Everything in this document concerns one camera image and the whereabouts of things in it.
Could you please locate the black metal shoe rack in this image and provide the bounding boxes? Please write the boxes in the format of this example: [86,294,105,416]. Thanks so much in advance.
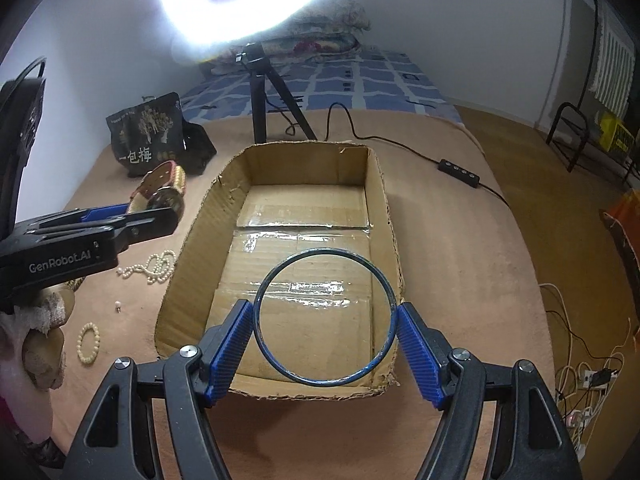
[546,102,639,185]

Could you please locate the black tripod stand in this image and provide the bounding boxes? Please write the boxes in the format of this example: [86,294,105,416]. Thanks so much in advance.
[234,42,318,146]

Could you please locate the black snack bag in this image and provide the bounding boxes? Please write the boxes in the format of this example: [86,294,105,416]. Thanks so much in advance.
[105,92,217,177]

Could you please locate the white pearl necklace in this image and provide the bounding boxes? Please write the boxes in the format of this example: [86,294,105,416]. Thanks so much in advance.
[116,249,177,286]

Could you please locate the cream bead bracelet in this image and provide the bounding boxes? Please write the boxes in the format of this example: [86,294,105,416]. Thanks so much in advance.
[76,320,102,365]

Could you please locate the cardboard box tray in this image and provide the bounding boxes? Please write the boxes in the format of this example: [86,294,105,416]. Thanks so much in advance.
[154,142,404,400]

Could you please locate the blue bangle ring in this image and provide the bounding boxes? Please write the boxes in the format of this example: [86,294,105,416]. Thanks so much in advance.
[252,247,400,387]

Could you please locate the blue checkered bedsheet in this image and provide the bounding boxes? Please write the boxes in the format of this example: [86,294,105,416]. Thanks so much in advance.
[181,46,461,122]

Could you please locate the black cable with remote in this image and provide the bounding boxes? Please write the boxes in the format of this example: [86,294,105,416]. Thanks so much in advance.
[271,102,511,209]

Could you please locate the folded floral quilt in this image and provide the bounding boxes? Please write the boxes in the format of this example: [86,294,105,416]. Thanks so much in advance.
[198,0,371,76]

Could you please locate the orange wooden stool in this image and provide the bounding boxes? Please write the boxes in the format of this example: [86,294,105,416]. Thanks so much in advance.
[599,188,640,318]

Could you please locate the white power strip cables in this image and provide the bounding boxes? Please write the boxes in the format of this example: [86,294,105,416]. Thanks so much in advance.
[538,282,640,461]

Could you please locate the clothes drying rack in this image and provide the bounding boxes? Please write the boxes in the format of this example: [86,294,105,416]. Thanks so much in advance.
[579,0,638,119]

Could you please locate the white ring light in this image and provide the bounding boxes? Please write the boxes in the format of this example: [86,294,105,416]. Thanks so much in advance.
[160,0,314,48]

